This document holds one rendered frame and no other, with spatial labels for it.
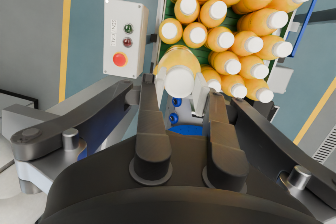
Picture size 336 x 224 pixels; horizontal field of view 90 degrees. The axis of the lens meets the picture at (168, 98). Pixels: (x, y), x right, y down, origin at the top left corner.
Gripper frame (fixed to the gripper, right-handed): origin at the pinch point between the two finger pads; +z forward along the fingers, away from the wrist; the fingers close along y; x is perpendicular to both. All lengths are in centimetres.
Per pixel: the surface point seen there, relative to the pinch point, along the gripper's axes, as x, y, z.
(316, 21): 18, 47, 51
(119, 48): -0.4, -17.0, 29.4
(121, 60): -3.4, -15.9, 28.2
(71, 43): -16, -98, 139
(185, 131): -28.0, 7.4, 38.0
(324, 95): -26, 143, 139
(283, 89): -9, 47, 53
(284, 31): 12, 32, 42
